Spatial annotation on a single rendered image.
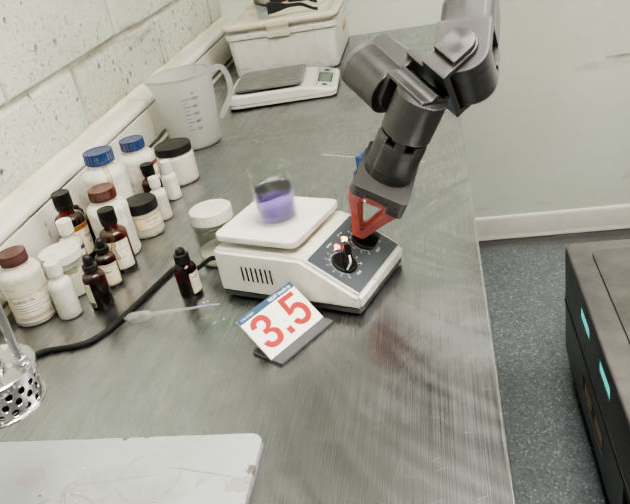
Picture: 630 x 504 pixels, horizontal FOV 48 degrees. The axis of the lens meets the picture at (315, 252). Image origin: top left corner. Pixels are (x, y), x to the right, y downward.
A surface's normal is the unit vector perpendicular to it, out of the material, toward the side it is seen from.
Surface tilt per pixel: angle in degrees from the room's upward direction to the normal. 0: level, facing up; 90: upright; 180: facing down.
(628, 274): 0
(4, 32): 90
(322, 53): 93
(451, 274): 0
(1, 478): 0
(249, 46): 93
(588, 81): 90
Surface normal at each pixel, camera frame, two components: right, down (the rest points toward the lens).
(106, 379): -0.17, -0.87
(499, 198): -0.13, 0.49
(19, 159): 0.98, -0.08
